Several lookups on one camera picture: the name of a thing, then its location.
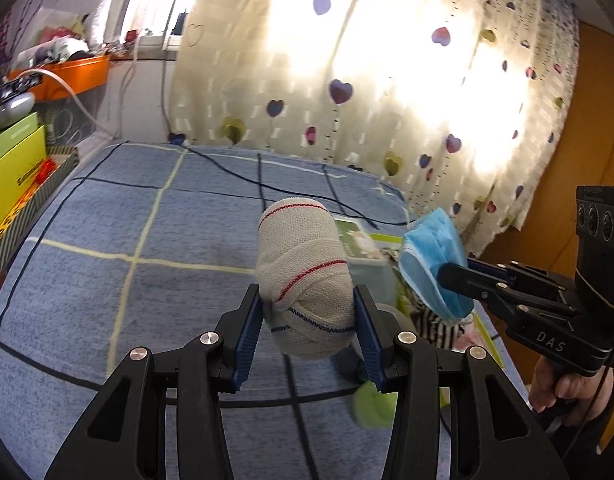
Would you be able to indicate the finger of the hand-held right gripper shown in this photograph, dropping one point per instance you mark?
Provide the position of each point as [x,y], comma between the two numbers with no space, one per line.
[482,287]
[517,274]

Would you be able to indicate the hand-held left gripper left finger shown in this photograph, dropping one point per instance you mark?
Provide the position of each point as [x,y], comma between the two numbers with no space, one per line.
[247,340]

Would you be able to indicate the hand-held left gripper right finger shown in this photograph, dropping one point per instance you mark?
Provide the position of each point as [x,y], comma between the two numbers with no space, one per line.
[369,345]

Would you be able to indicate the lime green box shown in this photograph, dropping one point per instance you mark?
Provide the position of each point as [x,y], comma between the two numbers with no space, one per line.
[489,332]

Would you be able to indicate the blue face mask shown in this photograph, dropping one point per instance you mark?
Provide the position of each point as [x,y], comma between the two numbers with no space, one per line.
[427,255]

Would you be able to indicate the black white striped sock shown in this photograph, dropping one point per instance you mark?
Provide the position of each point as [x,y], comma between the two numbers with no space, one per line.
[432,329]

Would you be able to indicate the beige sock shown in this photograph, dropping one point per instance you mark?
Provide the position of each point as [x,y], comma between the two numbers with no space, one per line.
[302,270]

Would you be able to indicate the person's right forearm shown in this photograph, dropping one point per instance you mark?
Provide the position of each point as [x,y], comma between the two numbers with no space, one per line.
[582,437]

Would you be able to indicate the person's right hand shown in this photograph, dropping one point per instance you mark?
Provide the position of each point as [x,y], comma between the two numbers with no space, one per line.
[567,395]

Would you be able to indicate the lime green jar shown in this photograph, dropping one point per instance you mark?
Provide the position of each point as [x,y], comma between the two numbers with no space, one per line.
[374,406]

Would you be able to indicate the blue wet wipes pack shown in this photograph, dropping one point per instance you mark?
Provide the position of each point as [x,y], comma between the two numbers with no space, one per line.
[369,280]

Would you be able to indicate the blue plaid bedsheet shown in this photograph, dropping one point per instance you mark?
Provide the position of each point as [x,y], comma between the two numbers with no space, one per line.
[112,310]

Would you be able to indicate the brown wooden door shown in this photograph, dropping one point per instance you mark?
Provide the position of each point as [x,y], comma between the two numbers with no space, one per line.
[587,135]

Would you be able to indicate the heart print curtain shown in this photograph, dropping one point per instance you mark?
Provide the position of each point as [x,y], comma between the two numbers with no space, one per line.
[387,60]

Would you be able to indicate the lime yellow cardboard box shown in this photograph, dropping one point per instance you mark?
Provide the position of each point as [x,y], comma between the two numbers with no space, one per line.
[12,185]

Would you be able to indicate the pale green flat box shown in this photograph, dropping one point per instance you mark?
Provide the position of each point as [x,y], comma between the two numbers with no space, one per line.
[12,127]

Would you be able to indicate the orange tray with clutter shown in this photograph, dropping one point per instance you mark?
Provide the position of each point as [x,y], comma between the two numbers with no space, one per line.
[67,77]

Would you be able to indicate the grey handheld device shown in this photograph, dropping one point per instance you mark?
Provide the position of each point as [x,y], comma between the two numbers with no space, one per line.
[9,110]

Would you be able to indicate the window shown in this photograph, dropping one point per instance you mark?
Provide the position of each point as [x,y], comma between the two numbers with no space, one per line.
[157,0]

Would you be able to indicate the white plastic bag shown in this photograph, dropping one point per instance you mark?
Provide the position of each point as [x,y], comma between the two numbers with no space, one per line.
[102,17]

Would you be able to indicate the pink decorative branches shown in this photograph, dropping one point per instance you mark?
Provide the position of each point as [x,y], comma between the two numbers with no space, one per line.
[2,30]

